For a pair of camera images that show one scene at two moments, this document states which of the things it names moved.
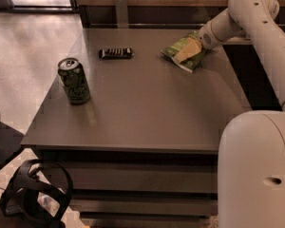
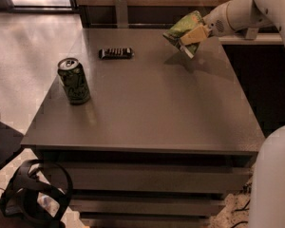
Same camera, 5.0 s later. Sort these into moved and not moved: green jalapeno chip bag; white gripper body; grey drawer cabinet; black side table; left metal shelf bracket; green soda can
Moved: white gripper body; green jalapeno chip bag
Not moved: grey drawer cabinet; left metal shelf bracket; black side table; green soda can
